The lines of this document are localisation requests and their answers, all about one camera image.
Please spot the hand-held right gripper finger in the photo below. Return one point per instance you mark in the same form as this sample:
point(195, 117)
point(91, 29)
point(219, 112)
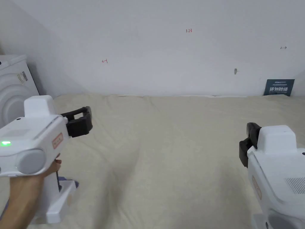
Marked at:
point(253, 131)

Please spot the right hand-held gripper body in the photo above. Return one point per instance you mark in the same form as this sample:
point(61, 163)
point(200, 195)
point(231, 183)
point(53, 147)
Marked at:
point(278, 171)

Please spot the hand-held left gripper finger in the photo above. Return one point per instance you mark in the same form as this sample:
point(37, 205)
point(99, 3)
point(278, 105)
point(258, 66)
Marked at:
point(79, 110)

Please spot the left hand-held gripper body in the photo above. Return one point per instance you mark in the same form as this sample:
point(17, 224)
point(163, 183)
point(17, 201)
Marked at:
point(28, 145)

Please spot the person's left hand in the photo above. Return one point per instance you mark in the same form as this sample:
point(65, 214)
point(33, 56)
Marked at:
point(28, 190)

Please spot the dark blue sign card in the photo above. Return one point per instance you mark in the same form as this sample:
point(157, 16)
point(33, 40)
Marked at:
point(279, 87)

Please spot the white washing machine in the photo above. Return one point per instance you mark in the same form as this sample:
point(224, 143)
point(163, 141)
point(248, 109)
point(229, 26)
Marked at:
point(14, 95)

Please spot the bed with beige sheet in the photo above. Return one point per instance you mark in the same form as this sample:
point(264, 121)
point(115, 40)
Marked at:
point(166, 155)

